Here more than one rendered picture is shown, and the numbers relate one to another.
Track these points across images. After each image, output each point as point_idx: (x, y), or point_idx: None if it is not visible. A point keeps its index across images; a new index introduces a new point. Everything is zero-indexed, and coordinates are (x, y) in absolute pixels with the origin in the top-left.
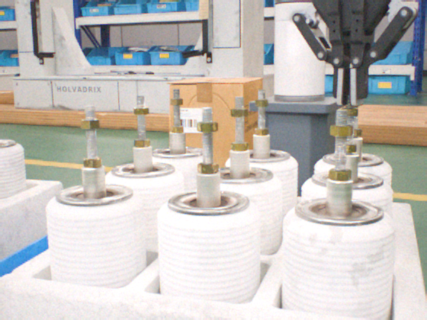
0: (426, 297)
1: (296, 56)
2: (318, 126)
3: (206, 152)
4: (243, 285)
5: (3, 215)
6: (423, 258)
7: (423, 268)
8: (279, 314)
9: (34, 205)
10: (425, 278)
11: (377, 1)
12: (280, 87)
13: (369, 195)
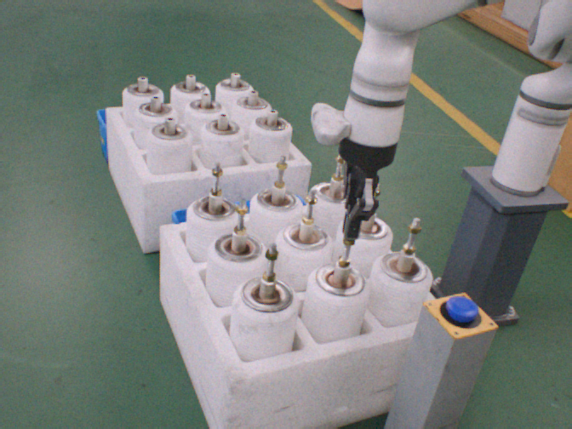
0: (488, 403)
1: (510, 148)
2: (499, 218)
3: (237, 222)
4: (228, 298)
5: (246, 175)
6: (562, 381)
7: (540, 386)
8: (214, 322)
9: (277, 174)
10: (523, 393)
11: (357, 185)
12: (494, 167)
13: (324, 297)
